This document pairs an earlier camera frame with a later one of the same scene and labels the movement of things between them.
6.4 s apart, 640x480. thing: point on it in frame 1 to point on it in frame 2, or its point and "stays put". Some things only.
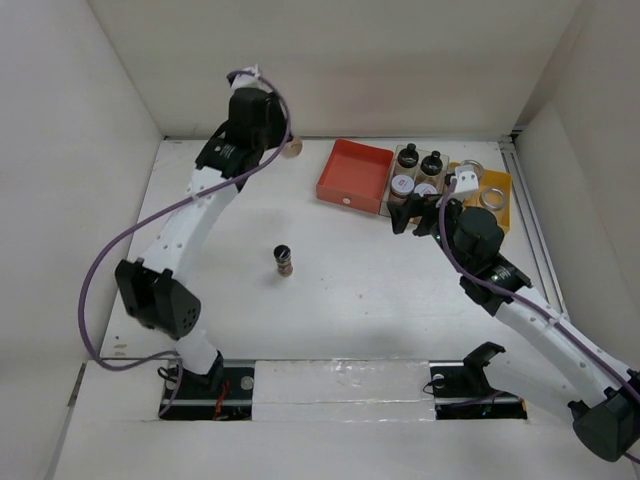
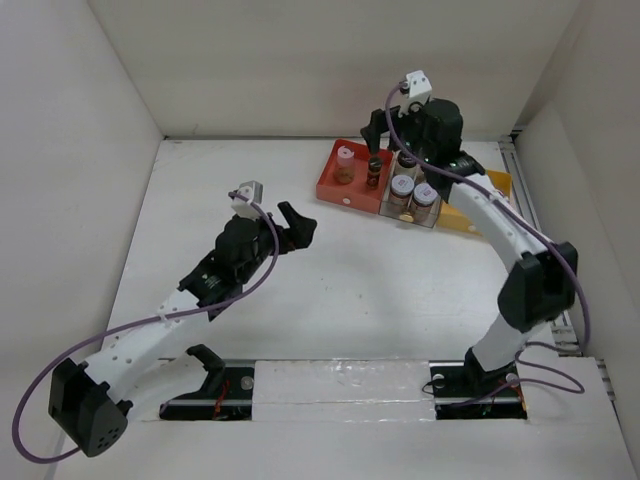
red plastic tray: [356, 175] stays put
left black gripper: [277, 118] to [298, 234]
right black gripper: [415, 205] to [372, 132]
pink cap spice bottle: [292, 148] to [345, 166]
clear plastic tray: [413, 171] stays put
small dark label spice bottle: [282, 254] to [373, 172]
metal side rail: [534, 229] stays put
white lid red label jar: [401, 185] stays put
